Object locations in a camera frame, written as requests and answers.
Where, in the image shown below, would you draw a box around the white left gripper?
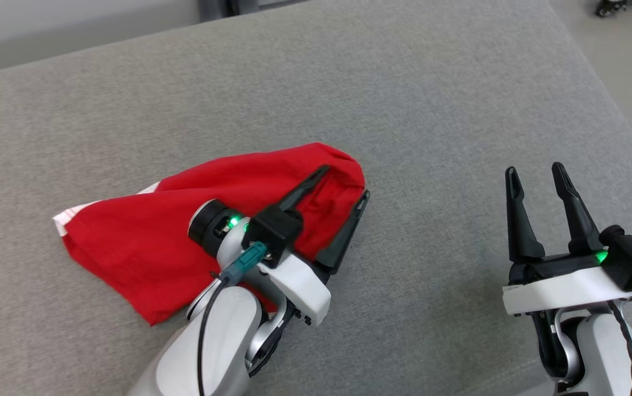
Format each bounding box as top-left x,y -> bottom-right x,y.
217,166 -> 371,327

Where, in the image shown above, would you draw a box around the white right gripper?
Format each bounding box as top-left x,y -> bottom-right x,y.
502,161 -> 632,317

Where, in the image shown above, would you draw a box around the red shorts with white stripe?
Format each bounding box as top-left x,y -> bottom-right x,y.
53,142 -> 366,326

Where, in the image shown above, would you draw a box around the dark wheeled base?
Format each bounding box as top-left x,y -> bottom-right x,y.
593,0 -> 632,18

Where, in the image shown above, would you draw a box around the teal left cable connector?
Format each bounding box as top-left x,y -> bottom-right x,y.
219,241 -> 268,285

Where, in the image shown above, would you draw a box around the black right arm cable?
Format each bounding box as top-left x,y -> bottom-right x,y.
607,301 -> 632,396

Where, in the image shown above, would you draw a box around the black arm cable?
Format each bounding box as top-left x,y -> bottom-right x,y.
607,301 -> 632,396
197,272 -> 229,396

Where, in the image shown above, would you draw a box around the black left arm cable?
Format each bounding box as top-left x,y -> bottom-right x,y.
197,272 -> 229,396

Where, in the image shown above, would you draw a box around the grey partition post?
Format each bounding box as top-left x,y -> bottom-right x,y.
199,0 -> 308,23

